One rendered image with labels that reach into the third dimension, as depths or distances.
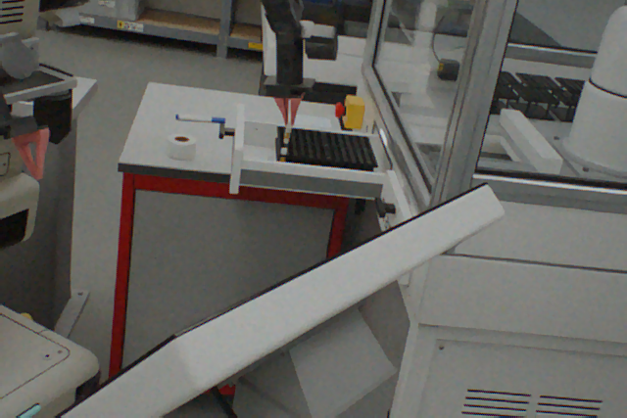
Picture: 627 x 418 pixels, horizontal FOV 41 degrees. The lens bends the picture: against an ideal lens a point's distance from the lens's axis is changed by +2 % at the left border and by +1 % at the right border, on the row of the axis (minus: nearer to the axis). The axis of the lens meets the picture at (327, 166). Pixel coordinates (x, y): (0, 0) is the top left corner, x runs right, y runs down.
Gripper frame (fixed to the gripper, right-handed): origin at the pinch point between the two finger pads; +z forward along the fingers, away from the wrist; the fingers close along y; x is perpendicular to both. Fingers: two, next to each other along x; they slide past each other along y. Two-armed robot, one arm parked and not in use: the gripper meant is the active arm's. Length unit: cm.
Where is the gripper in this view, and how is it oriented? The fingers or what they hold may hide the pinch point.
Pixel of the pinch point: (289, 121)
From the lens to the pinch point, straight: 179.1
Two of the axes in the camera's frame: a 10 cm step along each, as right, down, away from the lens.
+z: -0.2, 9.2, 3.9
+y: -9.9, -0.8, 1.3
